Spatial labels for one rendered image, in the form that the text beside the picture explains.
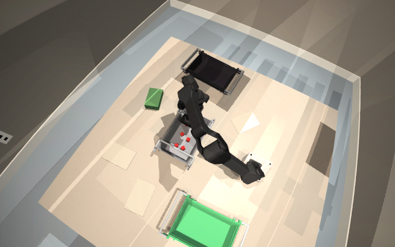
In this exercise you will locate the green rectangular block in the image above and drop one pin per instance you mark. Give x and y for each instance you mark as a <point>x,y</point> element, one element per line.
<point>154,98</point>

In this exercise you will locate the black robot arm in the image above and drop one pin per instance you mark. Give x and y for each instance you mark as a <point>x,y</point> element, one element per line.
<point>190,97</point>

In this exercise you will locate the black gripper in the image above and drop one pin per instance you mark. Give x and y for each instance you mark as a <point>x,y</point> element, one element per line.
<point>185,119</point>

